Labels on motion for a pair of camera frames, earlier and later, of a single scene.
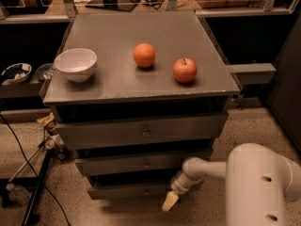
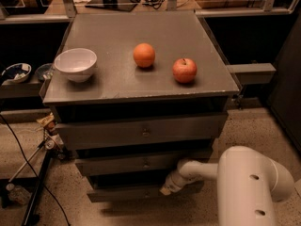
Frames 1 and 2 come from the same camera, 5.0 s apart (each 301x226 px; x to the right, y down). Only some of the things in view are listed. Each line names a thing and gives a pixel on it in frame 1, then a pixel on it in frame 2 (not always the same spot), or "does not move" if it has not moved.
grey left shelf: (27, 89) does not move
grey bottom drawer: (129, 187) does not move
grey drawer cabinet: (141, 92) does not move
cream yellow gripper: (180, 186) → (174, 180)
